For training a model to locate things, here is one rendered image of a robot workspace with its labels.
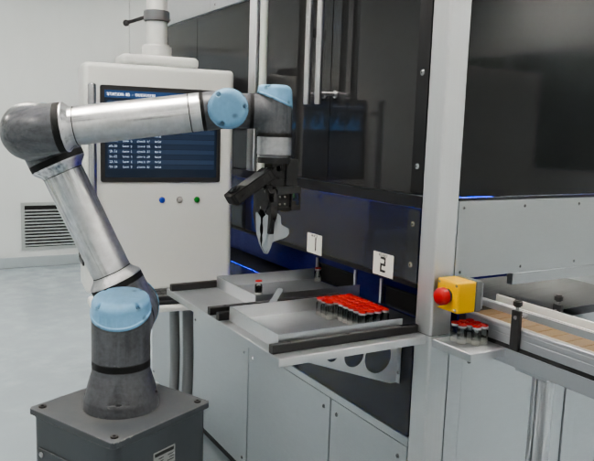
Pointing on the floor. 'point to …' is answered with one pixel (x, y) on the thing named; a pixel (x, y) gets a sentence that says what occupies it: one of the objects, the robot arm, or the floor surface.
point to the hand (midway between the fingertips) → (263, 248)
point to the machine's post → (438, 221)
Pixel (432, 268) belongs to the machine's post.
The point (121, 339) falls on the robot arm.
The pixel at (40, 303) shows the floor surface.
